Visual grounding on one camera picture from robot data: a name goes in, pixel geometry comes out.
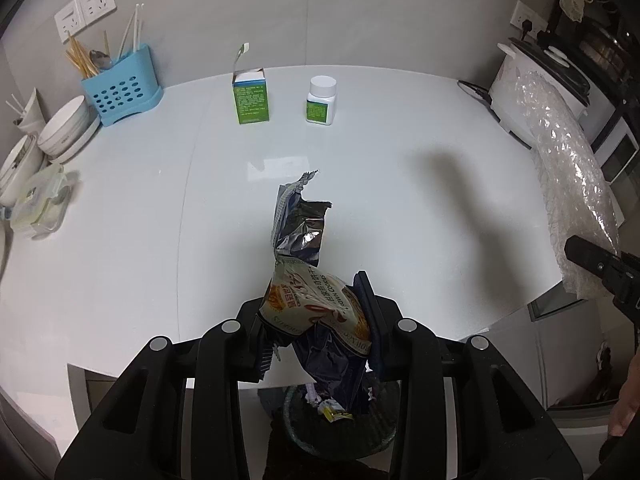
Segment bundle of wooden chopsticks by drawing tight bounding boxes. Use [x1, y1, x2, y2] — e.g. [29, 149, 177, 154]
[65, 34, 97, 80]

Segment white green-label pill bottle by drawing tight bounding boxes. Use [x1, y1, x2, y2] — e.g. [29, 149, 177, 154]
[304, 76, 338, 126]

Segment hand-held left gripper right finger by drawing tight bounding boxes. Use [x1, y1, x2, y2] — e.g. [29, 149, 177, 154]
[352, 270, 586, 480]

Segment white rice cooker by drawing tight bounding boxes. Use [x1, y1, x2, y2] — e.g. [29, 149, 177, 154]
[487, 35, 593, 149]

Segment white wall socket with plug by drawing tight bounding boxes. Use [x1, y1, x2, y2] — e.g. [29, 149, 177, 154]
[510, 0, 549, 41]

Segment large white bowl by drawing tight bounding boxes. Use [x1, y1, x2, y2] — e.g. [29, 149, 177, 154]
[0, 134, 48, 208]

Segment blue snack packet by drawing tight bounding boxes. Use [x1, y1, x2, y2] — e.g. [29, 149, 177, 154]
[257, 170, 373, 413]

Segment blue utensil holder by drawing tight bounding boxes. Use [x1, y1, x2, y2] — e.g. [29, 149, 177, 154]
[81, 42, 165, 127]

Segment white microwave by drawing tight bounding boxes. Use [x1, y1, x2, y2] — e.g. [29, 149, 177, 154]
[590, 95, 640, 182]

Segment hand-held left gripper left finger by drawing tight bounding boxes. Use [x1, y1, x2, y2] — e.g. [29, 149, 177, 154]
[55, 297, 273, 480]

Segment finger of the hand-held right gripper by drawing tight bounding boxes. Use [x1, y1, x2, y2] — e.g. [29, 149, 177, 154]
[564, 235, 640, 322]

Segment black trash bin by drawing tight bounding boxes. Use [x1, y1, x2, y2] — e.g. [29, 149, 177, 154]
[257, 377, 403, 461]

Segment black power cord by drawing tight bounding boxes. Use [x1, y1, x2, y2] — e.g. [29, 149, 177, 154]
[457, 79, 502, 122]

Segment black toaster oven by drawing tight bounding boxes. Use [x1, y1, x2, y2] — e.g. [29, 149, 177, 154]
[537, 0, 640, 111]

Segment person's right forearm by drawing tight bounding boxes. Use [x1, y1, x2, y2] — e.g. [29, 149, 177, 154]
[609, 367, 640, 437]

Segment glass container with green lid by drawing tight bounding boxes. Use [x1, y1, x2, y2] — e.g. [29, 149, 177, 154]
[10, 162, 81, 239]

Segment white ceramic bowl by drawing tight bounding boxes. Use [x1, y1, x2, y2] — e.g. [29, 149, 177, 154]
[37, 95, 92, 157]

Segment white cup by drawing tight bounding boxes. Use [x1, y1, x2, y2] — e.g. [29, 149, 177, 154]
[5, 87, 47, 134]

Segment white chopstick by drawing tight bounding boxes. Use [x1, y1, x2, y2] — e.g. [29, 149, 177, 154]
[116, 6, 138, 58]
[133, 2, 146, 53]

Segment bubble wrap roll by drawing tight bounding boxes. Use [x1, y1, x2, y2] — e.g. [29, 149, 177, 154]
[515, 71, 623, 299]

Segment green and white carton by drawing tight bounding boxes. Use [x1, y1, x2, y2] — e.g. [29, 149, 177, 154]
[231, 42, 272, 126]

